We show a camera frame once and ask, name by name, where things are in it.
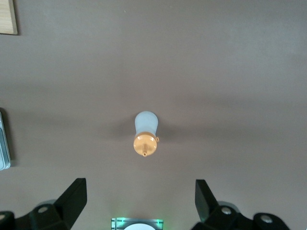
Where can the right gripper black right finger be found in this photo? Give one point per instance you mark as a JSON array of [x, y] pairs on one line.
[[206, 206]]

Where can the translucent sauce bottle orange cap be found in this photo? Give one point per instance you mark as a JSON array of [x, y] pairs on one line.
[[146, 124]]

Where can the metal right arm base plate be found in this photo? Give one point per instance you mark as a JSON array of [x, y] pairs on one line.
[[117, 224]]

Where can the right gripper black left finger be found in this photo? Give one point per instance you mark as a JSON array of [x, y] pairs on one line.
[[72, 203]]

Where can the brown table cover mat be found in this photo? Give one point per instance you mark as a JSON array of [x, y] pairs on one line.
[[192, 72]]

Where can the silver digital kitchen scale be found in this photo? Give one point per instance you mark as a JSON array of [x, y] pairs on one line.
[[3, 143]]

